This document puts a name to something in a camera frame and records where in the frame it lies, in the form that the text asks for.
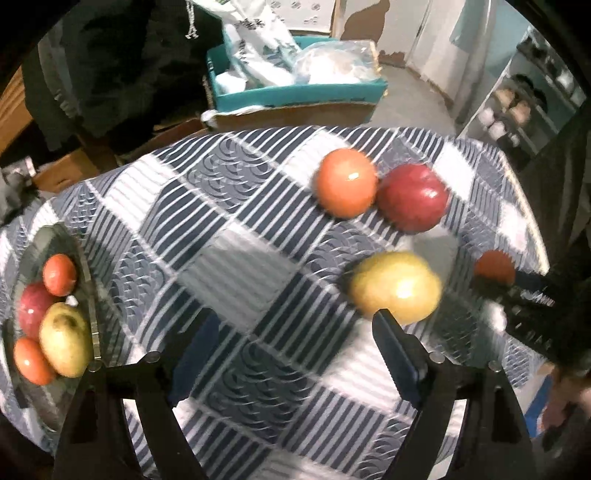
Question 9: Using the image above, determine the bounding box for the wooden drawer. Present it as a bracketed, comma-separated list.
[32, 152, 118, 193]

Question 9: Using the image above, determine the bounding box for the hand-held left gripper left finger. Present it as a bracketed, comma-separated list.
[53, 314, 222, 480]

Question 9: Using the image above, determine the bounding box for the small orange tomato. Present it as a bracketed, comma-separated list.
[474, 250, 516, 287]
[42, 254, 78, 297]

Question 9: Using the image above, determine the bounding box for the red apple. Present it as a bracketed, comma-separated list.
[18, 282, 63, 342]
[378, 164, 450, 233]

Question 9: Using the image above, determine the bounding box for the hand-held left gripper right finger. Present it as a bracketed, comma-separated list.
[372, 309, 536, 480]

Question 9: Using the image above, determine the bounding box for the blue white patterned tablecloth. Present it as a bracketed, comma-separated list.
[0, 124, 551, 480]

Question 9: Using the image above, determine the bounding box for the large orange tomato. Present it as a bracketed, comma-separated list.
[315, 148, 378, 219]
[13, 337, 58, 387]

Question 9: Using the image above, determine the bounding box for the white door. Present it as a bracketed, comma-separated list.
[406, 0, 462, 79]

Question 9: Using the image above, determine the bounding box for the group of shoes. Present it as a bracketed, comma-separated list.
[478, 37, 578, 148]

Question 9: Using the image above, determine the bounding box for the dark cloth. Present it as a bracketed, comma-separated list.
[519, 92, 591, 370]

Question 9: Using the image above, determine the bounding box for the clear plastic bag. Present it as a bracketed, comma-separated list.
[292, 41, 380, 86]

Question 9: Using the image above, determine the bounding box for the grey shoe rack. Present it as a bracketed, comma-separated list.
[457, 25, 585, 160]

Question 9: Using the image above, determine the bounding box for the brown cardboard box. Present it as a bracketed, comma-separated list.
[201, 76, 377, 134]

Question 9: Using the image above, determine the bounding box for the pile of grey clothes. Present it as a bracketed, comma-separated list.
[0, 157, 42, 227]

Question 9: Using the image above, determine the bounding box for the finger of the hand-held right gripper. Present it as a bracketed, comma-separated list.
[475, 276, 520, 306]
[514, 270, 558, 306]

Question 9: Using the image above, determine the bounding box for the white patterned box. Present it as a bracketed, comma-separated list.
[259, 0, 340, 32]

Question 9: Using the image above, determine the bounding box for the yellow green mango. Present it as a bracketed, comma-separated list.
[39, 302, 94, 378]
[349, 251, 443, 326]

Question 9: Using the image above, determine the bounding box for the black hooded jacket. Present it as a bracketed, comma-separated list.
[21, 0, 227, 153]

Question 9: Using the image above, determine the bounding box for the white printed rice bag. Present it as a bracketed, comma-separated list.
[194, 0, 308, 88]

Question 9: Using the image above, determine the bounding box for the grey metal panel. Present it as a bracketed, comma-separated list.
[450, 0, 509, 125]

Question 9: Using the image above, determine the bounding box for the clear glass plate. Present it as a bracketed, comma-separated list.
[0, 222, 103, 432]

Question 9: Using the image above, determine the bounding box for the person's right hand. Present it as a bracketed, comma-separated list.
[542, 369, 585, 439]

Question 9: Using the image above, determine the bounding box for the teal cardboard box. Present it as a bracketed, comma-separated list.
[205, 36, 389, 114]

